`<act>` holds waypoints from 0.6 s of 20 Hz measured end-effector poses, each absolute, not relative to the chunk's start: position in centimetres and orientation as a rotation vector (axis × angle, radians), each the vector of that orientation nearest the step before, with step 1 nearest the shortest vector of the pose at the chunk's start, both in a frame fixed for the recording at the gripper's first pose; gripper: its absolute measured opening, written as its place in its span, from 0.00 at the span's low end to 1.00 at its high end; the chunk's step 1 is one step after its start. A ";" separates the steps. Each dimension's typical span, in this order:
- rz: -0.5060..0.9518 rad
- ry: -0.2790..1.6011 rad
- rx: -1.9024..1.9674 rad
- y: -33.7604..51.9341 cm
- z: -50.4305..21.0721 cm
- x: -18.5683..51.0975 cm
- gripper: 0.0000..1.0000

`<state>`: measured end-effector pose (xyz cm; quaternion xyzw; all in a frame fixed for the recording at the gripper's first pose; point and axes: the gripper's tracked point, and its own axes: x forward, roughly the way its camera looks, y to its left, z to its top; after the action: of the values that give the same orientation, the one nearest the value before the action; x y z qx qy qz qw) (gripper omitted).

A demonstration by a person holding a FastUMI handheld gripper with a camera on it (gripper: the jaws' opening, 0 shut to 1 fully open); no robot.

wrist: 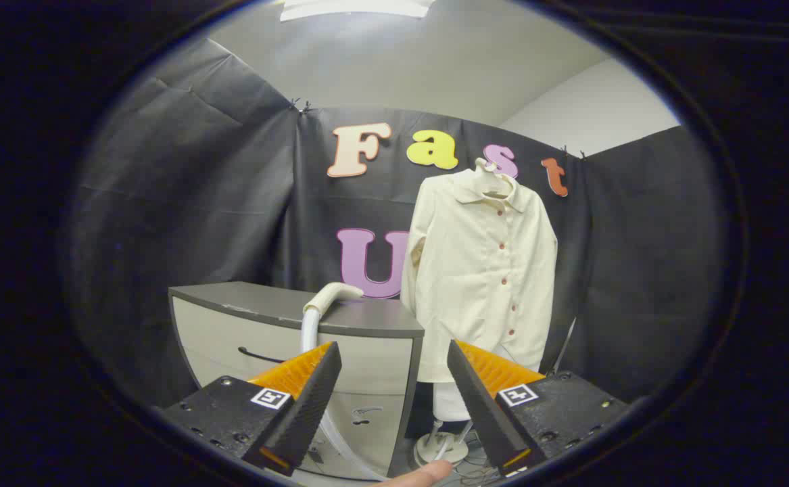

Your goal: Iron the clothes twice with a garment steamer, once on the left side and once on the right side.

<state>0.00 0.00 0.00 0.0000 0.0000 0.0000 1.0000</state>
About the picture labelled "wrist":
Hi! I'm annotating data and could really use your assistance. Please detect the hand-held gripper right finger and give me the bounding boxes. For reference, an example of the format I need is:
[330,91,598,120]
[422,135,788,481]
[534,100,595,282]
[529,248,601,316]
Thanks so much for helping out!
[447,340,631,478]

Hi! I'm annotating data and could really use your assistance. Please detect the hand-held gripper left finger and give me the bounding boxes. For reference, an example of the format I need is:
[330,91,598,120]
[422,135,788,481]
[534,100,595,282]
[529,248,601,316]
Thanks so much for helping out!
[154,340,342,478]

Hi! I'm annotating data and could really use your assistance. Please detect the long black drawer handle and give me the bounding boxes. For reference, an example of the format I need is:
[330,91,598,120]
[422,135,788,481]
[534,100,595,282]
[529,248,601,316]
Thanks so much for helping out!
[237,346,287,365]

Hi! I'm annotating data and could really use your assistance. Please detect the cream button shirt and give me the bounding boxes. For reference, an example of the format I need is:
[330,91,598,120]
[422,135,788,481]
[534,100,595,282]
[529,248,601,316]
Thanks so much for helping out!
[401,168,558,384]

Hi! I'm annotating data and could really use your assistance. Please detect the white clothes hanger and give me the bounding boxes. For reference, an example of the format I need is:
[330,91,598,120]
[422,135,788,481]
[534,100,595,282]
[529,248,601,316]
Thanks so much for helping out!
[474,157,515,198]

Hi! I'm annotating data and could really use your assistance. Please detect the white dress form with stand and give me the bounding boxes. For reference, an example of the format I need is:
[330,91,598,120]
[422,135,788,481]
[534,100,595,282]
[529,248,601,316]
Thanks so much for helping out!
[413,380,476,467]

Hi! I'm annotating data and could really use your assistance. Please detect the ceiling light panel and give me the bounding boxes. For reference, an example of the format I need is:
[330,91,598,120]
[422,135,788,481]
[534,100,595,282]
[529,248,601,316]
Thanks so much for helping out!
[279,0,435,22]

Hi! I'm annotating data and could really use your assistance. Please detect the grey drawer cabinet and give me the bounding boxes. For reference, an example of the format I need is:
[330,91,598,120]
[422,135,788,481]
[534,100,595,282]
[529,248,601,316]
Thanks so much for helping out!
[168,281,425,480]

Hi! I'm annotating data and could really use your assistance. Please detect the thin grey metal pole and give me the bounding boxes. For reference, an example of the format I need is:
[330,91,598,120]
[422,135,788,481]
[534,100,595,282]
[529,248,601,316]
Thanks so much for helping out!
[551,317,577,376]

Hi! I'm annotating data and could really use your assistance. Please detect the black backdrop cloth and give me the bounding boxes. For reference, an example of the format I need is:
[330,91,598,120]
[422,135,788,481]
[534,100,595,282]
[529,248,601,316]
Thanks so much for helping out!
[63,37,726,434]

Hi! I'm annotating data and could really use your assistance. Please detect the dark floor cables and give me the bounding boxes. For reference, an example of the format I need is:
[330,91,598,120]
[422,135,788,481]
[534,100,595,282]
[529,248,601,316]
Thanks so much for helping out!
[452,433,503,486]

